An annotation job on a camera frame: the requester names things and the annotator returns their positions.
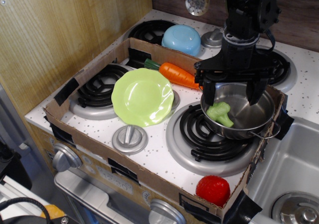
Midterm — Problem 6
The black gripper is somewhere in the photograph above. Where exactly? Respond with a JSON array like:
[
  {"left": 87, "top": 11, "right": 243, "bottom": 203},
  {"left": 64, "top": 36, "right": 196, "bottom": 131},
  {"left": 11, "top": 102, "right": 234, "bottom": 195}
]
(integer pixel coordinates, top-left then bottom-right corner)
[{"left": 194, "top": 41, "right": 280, "bottom": 106}]

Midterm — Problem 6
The green toy broccoli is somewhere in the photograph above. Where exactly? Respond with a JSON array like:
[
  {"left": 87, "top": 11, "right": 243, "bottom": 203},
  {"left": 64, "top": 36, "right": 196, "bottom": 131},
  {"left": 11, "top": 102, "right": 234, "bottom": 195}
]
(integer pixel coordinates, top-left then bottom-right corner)
[{"left": 206, "top": 102, "right": 234, "bottom": 127}]

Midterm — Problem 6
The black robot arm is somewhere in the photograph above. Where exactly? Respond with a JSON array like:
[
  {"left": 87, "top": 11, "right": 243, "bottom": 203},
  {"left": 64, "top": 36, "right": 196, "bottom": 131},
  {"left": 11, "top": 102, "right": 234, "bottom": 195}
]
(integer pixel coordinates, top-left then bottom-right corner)
[{"left": 194, "top": 0, "right": 281, "bottom": 105}]

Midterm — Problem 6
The stainless steel pan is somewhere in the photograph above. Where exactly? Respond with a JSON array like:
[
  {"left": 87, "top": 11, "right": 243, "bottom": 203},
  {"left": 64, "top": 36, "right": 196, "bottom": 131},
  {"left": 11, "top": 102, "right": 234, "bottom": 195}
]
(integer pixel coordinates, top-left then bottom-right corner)
[{"left": 200, "top": 83, "right": 281, "bottom": 140}]

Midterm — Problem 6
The back silver stove knob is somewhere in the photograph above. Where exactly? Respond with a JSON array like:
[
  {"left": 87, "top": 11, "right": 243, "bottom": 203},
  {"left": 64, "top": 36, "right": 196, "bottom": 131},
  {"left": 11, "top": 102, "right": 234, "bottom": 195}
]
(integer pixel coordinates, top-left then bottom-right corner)
[{"left": 201, "top": 28, "right": 223, "bottom": 49}]

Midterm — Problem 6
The silver stove knob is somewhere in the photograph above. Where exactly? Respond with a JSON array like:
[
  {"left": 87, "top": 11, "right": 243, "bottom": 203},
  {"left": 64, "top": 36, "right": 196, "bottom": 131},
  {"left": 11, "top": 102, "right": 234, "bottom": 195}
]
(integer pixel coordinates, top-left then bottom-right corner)
[
  {"left": 112, "top": 125, "right": 148, "bottom": 155},
  {"left": 201, "top": 28, "right": 223, "bottom": 49}
]

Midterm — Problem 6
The back right black burner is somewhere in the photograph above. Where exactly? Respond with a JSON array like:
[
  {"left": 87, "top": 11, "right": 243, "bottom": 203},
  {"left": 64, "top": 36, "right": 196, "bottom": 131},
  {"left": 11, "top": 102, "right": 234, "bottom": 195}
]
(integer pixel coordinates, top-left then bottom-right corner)
[{"left": 269, "top": 49, "right": 298, "bottom": 93}]

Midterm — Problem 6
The orange toy carrot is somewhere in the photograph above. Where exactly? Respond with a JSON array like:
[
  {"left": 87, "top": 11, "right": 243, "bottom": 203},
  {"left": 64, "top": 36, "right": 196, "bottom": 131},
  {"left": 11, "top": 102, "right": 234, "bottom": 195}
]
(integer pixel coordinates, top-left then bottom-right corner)
[{"left": 144, "top": 58, "right": 200, "bottom": 90}]

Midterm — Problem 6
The light blue plastic bowl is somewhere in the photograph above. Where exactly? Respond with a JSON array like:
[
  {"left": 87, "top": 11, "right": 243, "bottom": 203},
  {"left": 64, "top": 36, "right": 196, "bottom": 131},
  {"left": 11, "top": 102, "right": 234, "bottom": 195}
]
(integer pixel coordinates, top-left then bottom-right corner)
[{"left": 161, "top": 25, "right": 201, "bottom": 56}]

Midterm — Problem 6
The light green plastic plate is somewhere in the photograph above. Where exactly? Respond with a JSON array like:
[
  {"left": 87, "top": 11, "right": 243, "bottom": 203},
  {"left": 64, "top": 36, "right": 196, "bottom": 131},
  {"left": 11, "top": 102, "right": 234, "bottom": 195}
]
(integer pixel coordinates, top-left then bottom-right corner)
[{"left": 111, "top": 68, "right": 174, "bottom": 127}]

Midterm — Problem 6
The hanging silver strainer ladle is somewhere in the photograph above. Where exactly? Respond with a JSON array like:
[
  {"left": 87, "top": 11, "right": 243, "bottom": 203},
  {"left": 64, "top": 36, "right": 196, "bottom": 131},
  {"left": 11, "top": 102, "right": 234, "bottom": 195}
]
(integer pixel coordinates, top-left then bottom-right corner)
[{"left": 185, "top": 0, "right": 210, "bottom": 16}]

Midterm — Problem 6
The back left black burner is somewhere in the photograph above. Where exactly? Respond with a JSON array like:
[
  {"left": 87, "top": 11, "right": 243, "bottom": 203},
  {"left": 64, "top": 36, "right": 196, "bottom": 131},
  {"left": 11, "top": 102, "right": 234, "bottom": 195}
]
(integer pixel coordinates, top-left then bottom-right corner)
[{"left": 123, "top": 20, "right": 175, "bottom": 45}]

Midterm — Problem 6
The grey toy sink basin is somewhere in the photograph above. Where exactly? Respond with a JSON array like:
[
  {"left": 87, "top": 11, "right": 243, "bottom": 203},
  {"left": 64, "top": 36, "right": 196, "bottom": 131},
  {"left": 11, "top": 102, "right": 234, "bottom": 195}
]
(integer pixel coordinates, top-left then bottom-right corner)
[{"left": 247, "top": 117, "right": 319, "bottom": 224}]

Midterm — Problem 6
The front silver stove knob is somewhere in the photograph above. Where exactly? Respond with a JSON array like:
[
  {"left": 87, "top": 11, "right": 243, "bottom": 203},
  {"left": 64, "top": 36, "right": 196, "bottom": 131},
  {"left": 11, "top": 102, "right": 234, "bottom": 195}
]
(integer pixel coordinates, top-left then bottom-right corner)
[{"left": 112, "top": 125, "right": 148, "bottom": 155}]

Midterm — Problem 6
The brown cardboard fence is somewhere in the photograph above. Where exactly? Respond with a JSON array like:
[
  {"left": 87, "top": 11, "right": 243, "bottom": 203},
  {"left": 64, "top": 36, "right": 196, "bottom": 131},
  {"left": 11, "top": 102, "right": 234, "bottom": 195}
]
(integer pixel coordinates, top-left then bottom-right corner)
[{"left": 43, "top": 37, "right": 295, "bottom": 224}]

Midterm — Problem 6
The silver sink drain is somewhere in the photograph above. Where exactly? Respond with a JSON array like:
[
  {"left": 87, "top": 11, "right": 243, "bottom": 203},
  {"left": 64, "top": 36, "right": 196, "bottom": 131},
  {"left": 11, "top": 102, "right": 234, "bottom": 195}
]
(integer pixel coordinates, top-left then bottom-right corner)
[{"left": 271, "top": 192, "right": 319, "bottom": 224}]

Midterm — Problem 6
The front left black burner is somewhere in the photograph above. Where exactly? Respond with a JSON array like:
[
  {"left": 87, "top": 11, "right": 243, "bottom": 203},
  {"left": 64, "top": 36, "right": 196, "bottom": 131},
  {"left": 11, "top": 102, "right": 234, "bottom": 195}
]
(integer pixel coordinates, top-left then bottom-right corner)
[{"left": 70, "top": 63, "right": 133, "bottom": 120}]

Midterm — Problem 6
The right silver oven knob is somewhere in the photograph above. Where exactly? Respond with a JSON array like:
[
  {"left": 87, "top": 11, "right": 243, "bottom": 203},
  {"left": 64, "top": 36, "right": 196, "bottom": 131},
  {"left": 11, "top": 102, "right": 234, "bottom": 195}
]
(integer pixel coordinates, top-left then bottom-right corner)
[{"left": 149, "top": 199, "right": 186, "bottom": 224}]

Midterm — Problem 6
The silver oven knob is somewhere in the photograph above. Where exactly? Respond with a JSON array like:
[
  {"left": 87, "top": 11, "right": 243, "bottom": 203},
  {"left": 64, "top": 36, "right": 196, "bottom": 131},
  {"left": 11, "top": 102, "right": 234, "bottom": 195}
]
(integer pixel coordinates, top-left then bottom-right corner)
[
  {"left": 149, "top": 199, "right": 186, "bottom": 224},
  {"left": 52, "top": 143, "right": 83, "bottom": 172}
]

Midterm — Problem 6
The left silver oven knob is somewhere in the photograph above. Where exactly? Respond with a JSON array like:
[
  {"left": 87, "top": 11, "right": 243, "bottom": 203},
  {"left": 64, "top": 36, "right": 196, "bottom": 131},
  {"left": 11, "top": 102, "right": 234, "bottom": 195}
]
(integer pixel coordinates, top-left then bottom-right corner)
[{"left": 52, "top": 143, "right": 83, "bottom": 172}]

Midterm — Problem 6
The yellow object at bottom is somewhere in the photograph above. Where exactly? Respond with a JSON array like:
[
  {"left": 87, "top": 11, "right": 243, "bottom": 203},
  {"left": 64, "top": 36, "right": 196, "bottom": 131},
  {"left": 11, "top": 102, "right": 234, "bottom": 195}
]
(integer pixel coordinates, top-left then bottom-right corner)
[{"left": 44, "top": 204, "right": 65, "bottom": 220}]

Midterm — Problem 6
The silver oven door handle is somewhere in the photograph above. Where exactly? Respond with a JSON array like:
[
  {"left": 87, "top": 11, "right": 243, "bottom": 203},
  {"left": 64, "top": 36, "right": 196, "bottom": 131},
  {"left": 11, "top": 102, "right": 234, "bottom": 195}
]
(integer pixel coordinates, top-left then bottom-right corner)
[{"left": 54, "top": 171, "right": 131, "bottom": 224}]

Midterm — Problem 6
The black cable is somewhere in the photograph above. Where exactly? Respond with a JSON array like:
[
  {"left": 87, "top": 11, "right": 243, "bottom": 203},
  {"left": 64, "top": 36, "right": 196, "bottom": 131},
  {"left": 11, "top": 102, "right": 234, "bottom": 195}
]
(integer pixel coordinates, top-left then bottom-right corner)
[{"left": 0, "top": 196, "right": 52, "bottom": 224}]

